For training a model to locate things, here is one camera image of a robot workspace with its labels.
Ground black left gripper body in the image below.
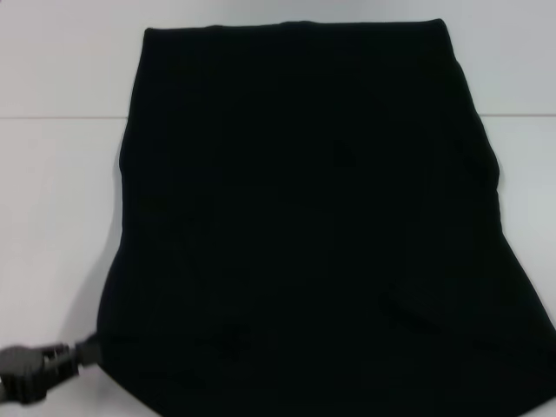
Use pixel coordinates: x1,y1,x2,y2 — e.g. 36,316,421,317
0,344,50,404

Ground black shirt with FREE print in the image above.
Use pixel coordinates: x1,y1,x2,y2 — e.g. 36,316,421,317
96,17,556,417

